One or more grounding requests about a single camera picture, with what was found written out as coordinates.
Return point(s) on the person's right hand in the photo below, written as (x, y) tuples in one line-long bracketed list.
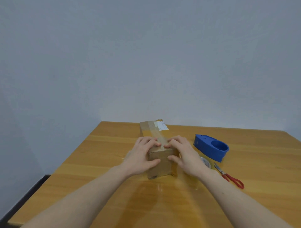
[(188, 157)]

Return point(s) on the person's left hand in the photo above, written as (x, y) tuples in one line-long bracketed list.
[(137, 159)]

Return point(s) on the yellowish clear tape roll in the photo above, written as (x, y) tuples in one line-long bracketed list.
[(207, 162)]

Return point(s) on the brown cardboard box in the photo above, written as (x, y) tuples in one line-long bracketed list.
[(162, 169)]

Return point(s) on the person's left forearm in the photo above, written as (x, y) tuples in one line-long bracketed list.
[(82, 204)]

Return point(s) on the person's right forearm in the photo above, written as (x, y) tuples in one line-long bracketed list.
[(235, 204)]

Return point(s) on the blue plastic tape dispenser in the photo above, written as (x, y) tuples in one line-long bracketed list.
[(207, 145)]

